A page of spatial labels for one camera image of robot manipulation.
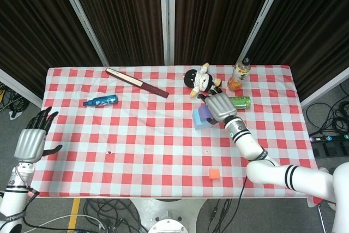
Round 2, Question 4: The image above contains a red white checkered tablecloth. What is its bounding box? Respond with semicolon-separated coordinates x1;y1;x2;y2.
35;65;325;199

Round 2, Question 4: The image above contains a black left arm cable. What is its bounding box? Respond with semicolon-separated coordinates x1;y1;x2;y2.
20;186;40;230

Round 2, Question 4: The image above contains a medium purple cube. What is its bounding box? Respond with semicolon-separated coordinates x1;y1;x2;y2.
197;104;213;119

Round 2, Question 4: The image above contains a white metal partition post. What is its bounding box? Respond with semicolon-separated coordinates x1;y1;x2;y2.
53;0;110;67
159;0;176;66
236;0;290;66

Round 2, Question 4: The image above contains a white floor cable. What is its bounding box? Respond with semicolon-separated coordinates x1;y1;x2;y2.
27;214;106;232

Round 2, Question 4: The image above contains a small blue bottle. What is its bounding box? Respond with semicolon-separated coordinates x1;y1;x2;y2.
82;94;119;107

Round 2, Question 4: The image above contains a white metal partition rail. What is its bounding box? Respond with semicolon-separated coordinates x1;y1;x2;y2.
0;68;44;107
299;68;349;108

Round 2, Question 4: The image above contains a black floor box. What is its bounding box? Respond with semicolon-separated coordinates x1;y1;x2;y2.
312;142;349;158

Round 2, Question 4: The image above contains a black floor cable bundle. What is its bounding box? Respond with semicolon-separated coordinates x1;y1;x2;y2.
305;82;349;137
81;199;149;233
0;81;31;121

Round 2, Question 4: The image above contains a yellow floor tape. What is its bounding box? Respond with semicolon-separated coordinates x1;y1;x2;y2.
67;198;81;233

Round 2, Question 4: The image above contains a green drink can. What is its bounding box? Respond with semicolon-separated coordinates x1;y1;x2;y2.
228;95;251;110

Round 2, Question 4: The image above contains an orange tea drink bottle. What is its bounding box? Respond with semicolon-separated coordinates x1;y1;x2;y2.
227;57;251;92

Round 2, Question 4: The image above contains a dark red folded fan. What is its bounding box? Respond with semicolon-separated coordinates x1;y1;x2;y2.
105;67;170;99

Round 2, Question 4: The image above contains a large light blue cube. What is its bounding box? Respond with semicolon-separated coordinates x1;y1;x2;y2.
192;108;213;131

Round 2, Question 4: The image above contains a black cable with inline switch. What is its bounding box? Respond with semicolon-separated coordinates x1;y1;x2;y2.
208;199;232;233

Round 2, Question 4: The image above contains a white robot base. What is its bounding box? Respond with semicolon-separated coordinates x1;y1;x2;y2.
130;198;208;233

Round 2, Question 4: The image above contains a black white plush doll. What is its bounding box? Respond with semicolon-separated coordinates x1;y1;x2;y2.
183;62;222;99

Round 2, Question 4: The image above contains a small orange cube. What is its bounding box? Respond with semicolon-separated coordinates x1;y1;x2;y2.
208;168;221;181

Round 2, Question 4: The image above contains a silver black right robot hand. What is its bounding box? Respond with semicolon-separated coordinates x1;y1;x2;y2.
196;93;238;124

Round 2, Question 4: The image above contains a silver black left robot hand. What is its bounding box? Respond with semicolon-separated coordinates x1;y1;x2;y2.
13;106;63;164

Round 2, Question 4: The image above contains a dark corrugated partition panel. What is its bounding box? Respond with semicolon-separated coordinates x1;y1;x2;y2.
245;0;349;100
0;0;104;100
65;0;166;67
174;0;279;66

